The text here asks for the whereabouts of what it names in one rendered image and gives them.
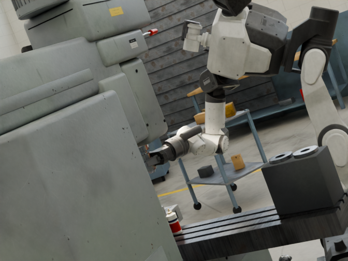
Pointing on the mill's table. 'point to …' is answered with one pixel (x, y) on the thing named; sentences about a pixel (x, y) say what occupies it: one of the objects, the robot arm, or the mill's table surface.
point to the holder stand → (303, 180)
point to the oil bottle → (173, 222)
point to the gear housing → (121, 47)
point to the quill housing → (145, 99)
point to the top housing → (86, 21)
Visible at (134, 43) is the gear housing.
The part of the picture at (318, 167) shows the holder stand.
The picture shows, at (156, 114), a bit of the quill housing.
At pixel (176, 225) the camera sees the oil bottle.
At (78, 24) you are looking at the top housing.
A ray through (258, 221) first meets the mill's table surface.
